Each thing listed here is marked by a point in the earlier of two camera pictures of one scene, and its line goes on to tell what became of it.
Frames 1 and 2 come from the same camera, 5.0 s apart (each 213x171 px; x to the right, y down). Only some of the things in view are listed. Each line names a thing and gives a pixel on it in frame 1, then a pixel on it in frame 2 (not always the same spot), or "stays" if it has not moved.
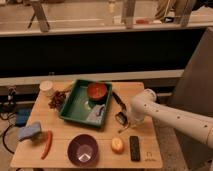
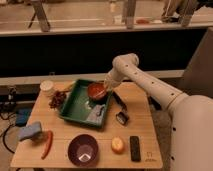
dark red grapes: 57,100 stays
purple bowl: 82,150 stays
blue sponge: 29,130 stays
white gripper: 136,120 to 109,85
